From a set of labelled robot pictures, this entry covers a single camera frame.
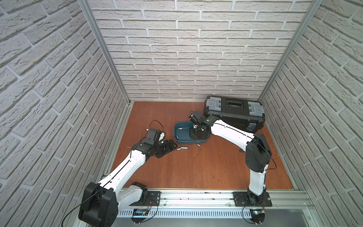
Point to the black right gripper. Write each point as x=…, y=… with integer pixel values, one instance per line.
x=193, y=135

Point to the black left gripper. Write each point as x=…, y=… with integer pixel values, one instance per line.
x=162, y=148

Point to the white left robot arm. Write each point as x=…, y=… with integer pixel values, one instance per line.
x=102, y=201

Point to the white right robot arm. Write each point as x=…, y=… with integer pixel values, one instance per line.
x=257, y=152

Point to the teal plastic storage box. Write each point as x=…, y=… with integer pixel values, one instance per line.
x=183, y=136

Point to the black grey toolbox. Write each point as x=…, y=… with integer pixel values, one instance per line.
x=243, y=114

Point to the left controller board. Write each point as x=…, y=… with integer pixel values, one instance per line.
x=140, y=215

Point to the controller board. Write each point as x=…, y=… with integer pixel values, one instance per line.
x=140, y=215
x=257, y=216

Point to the right controller board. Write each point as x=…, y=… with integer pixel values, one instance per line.
x=257, y=216

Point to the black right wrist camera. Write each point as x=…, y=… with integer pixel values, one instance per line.
x=195, y=116

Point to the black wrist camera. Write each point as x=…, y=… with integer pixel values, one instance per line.
x=195, y=116
x=154, y=136

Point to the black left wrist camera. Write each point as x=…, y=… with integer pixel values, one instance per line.
x=154, y=136

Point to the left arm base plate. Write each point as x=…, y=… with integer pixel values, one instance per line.
x=149, y=197

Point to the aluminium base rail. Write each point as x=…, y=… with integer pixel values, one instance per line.
x=216, y=204

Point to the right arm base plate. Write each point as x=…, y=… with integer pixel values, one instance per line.
x=248, y=199

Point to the aluminium frame post left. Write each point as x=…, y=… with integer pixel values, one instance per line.
x=85, y=6

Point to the aluminium frame post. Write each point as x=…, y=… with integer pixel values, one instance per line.
x=306, y=20
x=85, y=6

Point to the aluminium frame post right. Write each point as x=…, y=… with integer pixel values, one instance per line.
x=306, y=20

